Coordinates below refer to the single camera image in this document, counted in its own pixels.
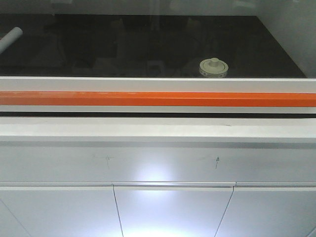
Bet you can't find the grey plastic pipe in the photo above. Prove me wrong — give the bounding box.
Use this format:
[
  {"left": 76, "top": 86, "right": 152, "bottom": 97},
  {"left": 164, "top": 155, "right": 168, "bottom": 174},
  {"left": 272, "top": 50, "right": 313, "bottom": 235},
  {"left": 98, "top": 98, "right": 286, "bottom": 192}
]
[{"left": 0, "top": 27, "right": 23, "bottom": 54}]

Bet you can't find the glass jar with white lid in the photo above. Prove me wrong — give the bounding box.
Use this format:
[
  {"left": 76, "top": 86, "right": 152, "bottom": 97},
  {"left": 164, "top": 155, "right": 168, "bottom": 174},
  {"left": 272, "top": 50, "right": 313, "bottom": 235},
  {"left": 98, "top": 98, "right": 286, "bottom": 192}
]
[{"left": 199, "top": 57, "right": 229, "bottom": 78}]

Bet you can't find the white framed glass sash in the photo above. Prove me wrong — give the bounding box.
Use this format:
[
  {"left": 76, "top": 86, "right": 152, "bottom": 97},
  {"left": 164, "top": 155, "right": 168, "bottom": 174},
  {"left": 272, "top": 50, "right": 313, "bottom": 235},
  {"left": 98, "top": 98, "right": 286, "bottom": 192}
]
[{"left": 0, "top": 0, "right": 316, "bottom": 117}]

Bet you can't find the white cabinet door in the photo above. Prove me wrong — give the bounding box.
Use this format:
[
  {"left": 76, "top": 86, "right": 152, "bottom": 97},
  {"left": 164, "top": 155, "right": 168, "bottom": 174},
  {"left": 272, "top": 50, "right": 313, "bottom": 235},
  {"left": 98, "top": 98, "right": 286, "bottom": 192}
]
[{"left": 114, "top": 185, "right": 234, "bottom": 237}]

